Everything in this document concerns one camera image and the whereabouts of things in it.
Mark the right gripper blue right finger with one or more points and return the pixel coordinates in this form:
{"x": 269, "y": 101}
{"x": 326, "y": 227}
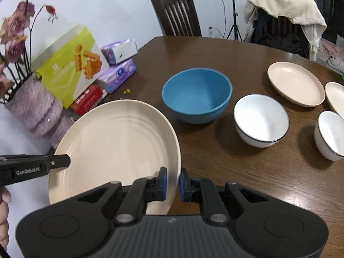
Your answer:
{"x": 191, "y": 189}

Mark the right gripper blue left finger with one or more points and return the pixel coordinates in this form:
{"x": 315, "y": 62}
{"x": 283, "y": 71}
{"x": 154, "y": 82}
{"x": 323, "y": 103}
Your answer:
{"x": 156, "y": 187}

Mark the cream plate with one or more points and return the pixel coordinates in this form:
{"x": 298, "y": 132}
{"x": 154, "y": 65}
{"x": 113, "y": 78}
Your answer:
{"x": 335, "y": 97}
{"x": 122, "y": 140}
{"x": 296, "y": 84}

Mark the person's left hand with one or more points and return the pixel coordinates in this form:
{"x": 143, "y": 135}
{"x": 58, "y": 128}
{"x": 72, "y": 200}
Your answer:
{"x": 4, "y": 211}

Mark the purple fuzzy vase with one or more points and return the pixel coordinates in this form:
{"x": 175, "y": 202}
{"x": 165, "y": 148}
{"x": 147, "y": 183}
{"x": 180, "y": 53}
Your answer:
{"x": 41, "y": 113}

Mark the blue bowl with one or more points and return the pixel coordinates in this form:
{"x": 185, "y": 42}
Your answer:
{"x": 197, "y": 95}

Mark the white bowl left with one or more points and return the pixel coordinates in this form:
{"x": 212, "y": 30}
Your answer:
{"x": 260, "y": 120}

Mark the white bowl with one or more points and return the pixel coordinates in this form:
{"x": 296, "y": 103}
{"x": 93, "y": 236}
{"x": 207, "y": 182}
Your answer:
{"x": 260, "y": 120}
{"x": 328, "y": 135}

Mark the red small box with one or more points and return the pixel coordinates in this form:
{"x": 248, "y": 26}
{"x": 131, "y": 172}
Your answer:
{"x": 88, "y": 99}

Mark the purple tissue pack lower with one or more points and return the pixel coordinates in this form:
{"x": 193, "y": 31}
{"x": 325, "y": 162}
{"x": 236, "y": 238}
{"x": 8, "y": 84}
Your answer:
{"x": 115, "y": 75}

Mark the purple tissue pack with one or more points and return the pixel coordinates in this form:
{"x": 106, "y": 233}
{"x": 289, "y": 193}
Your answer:
{"x": 119, "y": 51}
{"x": 115, "y": 75}

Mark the green snack box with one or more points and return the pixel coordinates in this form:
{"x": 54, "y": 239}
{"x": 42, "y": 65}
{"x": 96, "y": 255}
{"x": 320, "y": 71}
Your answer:
{"x": 71, "y": 64}

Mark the dried pink roses bouquet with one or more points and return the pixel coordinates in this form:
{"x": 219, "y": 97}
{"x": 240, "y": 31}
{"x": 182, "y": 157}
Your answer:
{"x": 16, "y": 39}

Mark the purple tissue pack upper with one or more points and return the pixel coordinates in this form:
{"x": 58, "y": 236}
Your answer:
{"x": 119, "y": 51}

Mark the white bowl right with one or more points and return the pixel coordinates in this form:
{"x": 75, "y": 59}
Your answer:
{"x": 328, "y": 135}

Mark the studio light on tripod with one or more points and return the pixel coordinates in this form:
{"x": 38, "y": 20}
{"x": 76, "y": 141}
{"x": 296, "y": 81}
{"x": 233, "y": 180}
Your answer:
{"x": 234, "y": 29}

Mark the dark wooden chair left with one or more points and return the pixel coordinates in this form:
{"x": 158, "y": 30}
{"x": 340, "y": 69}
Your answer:
{"x": 177, "y": 17}

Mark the wooden chair with clothes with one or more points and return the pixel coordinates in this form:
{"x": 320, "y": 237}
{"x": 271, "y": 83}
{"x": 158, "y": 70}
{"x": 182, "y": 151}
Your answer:
{"x": 279, "y": 33}

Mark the white plush toy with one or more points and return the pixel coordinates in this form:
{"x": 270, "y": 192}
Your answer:
{"x": 336, "y": 62}

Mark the cream sweater on chair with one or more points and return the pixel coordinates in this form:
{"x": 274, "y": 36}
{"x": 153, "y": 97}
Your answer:
{"x": 299, "y": 12}

